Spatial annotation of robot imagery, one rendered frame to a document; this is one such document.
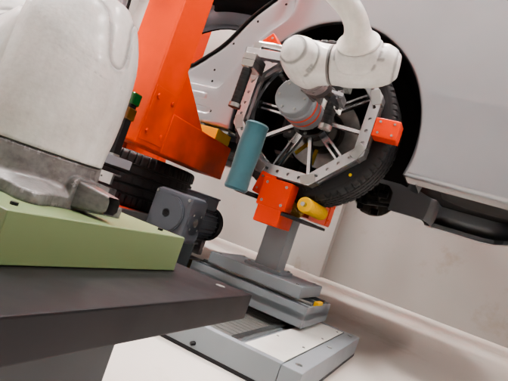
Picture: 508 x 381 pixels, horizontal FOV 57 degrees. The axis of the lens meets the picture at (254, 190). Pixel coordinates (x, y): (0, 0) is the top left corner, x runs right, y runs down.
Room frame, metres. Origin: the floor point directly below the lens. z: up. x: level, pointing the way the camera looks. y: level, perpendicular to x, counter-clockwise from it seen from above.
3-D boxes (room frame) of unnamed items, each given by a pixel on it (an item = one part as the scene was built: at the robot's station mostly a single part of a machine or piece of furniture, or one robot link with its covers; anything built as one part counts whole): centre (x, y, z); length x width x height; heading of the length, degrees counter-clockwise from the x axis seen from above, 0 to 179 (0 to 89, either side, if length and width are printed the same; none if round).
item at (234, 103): (1.63, 0.16, 0.83); 0.04 x 0.04 x 0.16
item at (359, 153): (1.77, -0.09, 0.85); 0.54 x 0.07 x 0.54; 66
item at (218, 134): (2.20, 0.28, 0.70); 0.14 x 0.14 x 0.05; 66
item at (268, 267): (1.93, -0.16, 0.32); 0.40 x 0.30 x 0.28; 66
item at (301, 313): (1.93, -0.16, 0.13); 0.50 x 0.36 x 0.10; 66
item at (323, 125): (1.49, -0.15, 0.83); 0.04 x 0.04 x 0.16
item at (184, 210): (1.90, 0.19, 0.26); 0.42 x 0.18 x 0.35; 156
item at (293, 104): (1.71, -0.06, 0.85); 0.21 x 0.14 x 0.14; 156
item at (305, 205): (1.81, -0.24, 0.51); 0.29 x 0.06 x 0.06; 156
